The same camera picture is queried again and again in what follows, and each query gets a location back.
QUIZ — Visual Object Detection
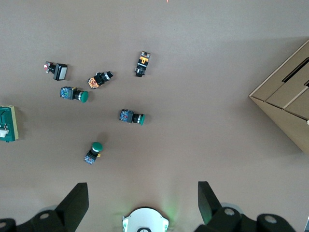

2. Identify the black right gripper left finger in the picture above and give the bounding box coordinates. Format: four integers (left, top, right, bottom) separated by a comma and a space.
0, 182, 89, 232

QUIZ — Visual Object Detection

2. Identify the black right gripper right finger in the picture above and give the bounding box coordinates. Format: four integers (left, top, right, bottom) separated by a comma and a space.
195, 181, 297, 232

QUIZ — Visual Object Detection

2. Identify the green load switch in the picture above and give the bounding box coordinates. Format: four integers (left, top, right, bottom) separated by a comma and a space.
0, 105, 19, 143

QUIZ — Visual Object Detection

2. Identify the brown cardboard box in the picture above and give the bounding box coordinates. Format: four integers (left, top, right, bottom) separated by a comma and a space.
248, 38, 309, 154

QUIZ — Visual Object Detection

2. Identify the green mushroom pushbutton switch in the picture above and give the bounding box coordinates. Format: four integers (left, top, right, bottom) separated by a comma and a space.
84, 142, 104, 166
119, 109, 146, 126
59, 86, 89, 103

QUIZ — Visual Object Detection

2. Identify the black selector switch orange block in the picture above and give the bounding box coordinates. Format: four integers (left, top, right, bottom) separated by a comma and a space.
86, 71, 113, 90

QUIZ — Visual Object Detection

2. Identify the black square pushbutton switch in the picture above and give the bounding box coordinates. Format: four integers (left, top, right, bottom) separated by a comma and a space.
43, 61, 68, 81

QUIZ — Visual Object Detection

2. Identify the black switch orange contact block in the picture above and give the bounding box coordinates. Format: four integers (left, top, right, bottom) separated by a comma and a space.
134, 50, 152, 77

